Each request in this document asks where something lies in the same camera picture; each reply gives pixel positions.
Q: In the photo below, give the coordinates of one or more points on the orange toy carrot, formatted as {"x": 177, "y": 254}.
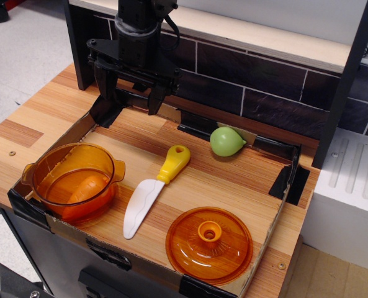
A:
{"x": 87, "y": 189}

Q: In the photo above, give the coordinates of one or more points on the yellow white toy knife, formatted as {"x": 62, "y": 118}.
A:
{"x": 148, "y": 190}

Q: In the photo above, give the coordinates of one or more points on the dark tile backsplash panel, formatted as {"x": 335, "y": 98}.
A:
{"x": 268, "y": 86}

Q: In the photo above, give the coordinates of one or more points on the black post right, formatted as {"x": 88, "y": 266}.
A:
{"x": 341, "y": 96}

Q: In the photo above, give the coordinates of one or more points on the white ribbed sink unit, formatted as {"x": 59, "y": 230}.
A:
{"x": 337, "y": 218}

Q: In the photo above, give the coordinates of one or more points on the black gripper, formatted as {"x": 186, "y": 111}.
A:
{"x": 137, "y": 57}

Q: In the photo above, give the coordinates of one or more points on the green toy pear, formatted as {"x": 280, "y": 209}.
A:
{"x": 225, "y": 141}

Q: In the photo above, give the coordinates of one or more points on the orange transparent pot lid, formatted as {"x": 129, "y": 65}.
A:
{"x": 210, "y": 244}

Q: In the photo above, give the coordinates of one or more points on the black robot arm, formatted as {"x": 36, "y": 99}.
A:
{"x": 135, "y": 16}

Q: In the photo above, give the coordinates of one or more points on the orange transparent plastic pot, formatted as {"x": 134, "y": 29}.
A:
{"x": 55, "y": 176}

